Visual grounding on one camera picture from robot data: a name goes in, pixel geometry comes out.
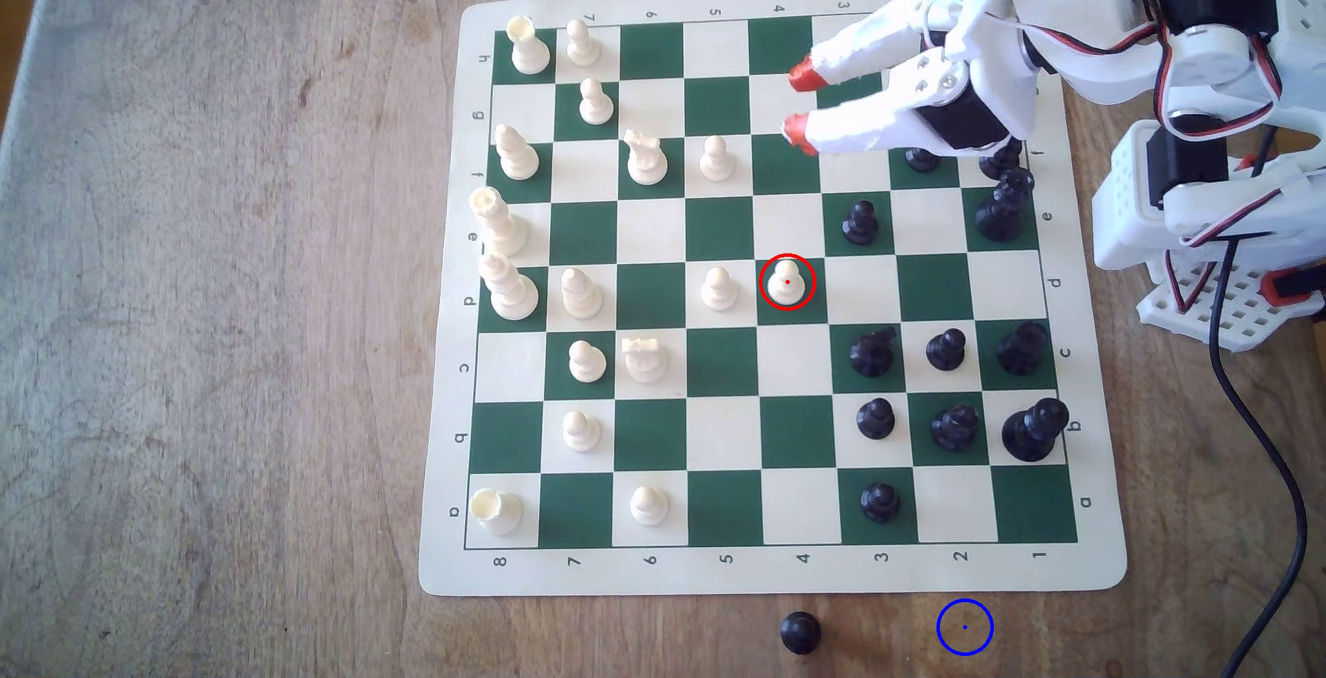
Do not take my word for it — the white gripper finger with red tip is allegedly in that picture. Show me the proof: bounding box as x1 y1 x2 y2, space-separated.
788 0 997 92
782 49 976 155

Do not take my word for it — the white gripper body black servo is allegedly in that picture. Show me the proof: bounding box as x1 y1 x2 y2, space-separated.
910 0 1044 155

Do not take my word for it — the black chess bishop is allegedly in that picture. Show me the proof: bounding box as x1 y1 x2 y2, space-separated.
979 139 1025 182
997 320 1050 377

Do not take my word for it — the white chess knight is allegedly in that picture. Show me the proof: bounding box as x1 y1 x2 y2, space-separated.
622 131 671 187
622 336 671 385

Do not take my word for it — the black chess knight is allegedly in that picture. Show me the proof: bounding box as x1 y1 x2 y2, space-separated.
930 405 981 454
849 326 899 379

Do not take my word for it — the green white chess mat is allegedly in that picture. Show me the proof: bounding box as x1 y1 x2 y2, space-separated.
419 0 1128 597

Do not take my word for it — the white chess rook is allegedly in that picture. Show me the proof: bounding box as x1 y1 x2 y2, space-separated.
468 488 523 537
508 15 553 77

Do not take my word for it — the white chess bishop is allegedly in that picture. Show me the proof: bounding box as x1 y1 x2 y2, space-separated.
493 124 542 182

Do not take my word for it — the white chess king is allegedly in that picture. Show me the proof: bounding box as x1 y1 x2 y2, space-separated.
468 186 530 259

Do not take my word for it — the white chess queen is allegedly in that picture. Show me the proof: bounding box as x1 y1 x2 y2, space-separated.
477 251 541 323

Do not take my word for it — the white pawn row d left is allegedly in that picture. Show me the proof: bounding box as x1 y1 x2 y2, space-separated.
559 267 605 321

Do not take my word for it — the orange table clamp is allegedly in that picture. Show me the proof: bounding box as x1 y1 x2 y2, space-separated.
1258 266 1326 307

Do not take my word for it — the red black servo wire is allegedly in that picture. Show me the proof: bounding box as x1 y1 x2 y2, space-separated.
1155 41 1286 137
1010 0 1166 52

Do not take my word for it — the white perforated base plate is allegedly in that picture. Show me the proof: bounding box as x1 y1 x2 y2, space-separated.
1137 262 1326 353

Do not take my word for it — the black cable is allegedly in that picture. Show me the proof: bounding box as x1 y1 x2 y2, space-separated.
1207 124 1311 678

